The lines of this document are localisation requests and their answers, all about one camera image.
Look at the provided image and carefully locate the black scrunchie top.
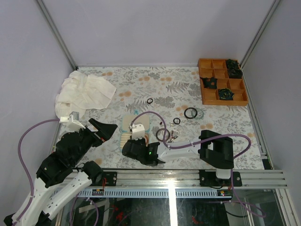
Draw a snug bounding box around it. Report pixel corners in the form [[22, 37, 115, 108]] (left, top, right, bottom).
[[225, 59, 240, 70]]

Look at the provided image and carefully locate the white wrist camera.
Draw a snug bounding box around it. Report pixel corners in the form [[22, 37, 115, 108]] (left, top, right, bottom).
[[130, 123, 145, 140], [59, 112, 85, 131]]

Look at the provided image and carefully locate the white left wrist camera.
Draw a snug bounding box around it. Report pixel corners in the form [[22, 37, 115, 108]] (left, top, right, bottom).
[[59, 112, 85, 131]]

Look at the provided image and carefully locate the large black bangle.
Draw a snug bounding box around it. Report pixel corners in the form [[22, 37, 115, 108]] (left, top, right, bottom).
[[184, 107, 198, 119]]

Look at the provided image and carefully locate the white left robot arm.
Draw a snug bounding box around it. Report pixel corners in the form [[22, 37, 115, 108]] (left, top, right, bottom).
[[4, 118, 118, 226]]

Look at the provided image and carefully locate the dark purple bangle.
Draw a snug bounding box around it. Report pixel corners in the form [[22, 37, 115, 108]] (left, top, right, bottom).
[[156, 128, 170, 142]]

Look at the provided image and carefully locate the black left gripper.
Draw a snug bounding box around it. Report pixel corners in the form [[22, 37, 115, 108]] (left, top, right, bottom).
[[73, 119, 119, 166]]

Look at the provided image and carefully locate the wooden compartment tray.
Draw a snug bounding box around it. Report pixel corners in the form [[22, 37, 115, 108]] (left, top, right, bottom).
[[198, 58, 248, 106]]

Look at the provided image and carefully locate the green jade bangle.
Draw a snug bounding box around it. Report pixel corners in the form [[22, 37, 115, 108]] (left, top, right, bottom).
[[190, 108, 205, 120]]

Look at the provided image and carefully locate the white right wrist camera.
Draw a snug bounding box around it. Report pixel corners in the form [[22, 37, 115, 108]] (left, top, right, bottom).
[[130, 123, 145, 140]]

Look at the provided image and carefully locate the floral table mat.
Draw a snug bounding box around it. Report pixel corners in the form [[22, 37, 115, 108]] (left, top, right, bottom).
[[56, 66, 263, 170]]

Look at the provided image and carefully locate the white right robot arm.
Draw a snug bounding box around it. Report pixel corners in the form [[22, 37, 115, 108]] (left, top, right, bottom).
[[122, 130, 234, 186]]

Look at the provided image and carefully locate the black orange scrunchie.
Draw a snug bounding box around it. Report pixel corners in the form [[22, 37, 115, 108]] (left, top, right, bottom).
[[200, 77, 217, 89]]

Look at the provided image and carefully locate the black green scrunchie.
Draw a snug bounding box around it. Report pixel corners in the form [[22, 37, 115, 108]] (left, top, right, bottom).
[[218, 88, 235, 101]]

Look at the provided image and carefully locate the teal jewelry box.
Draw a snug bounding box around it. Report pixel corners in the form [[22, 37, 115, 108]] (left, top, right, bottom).
[[119, 109, 151, 151]]

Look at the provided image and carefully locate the aluminium rail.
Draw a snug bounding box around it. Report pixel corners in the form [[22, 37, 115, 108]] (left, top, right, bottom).
[[103, 169, 288, 189]]

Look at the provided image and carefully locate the white crumpled cloth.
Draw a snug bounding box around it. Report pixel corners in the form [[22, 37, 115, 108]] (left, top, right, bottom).
[[55, 71, 117, 118]]

